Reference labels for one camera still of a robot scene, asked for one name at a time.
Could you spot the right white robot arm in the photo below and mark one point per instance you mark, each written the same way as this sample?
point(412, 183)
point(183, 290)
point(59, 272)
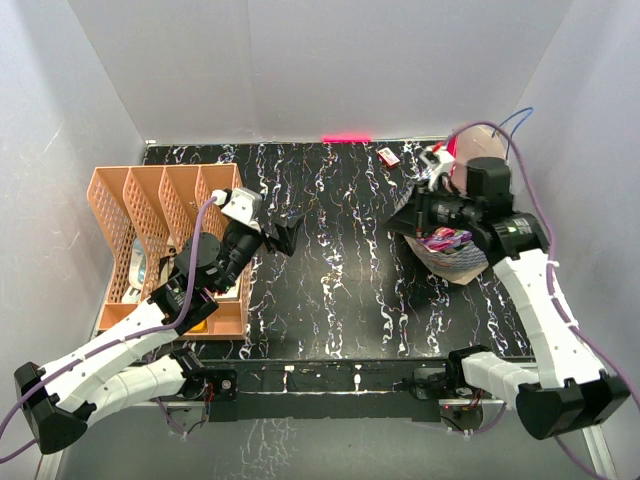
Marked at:
point(570, 388)

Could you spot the red white small box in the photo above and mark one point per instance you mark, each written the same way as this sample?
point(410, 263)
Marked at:
point(388, 157)

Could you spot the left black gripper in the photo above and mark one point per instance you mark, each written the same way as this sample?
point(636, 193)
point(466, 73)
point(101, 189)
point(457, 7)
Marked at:
point(285, 240)

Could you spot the blue checkered paper bag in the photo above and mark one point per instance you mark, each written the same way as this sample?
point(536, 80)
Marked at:
point(462, 263)

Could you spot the orange plastic desk organizer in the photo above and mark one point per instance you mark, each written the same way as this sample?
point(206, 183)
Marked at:
point(156, 206)

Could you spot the purple candy bag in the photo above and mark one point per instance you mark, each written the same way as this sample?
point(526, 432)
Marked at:
point(446, 240)

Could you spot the red white box in organizer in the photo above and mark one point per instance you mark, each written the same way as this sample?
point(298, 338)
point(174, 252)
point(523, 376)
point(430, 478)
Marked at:
point(233, 293)

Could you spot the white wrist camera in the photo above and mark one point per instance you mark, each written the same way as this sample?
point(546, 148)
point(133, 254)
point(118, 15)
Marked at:
point(239, 204)
point(439, 162)

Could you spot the yellow sponge block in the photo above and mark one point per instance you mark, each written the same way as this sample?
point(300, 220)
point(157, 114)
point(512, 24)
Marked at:
point(201, 327)

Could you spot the pink tape strip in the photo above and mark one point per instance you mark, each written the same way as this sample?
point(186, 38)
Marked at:
point(346, 138)

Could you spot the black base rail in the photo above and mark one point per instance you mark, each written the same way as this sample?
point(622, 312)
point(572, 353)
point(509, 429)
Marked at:
point(328, 389)

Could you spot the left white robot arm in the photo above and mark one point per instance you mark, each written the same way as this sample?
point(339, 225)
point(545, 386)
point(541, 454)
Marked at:
point(62, 399)

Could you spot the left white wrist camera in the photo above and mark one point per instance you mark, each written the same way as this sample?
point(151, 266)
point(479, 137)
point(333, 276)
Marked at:
point(239, 204)

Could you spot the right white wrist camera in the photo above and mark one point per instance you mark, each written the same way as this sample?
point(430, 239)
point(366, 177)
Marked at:
point(439, 162)

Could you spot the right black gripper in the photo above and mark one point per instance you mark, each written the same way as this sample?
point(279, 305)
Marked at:
point(413, 218)

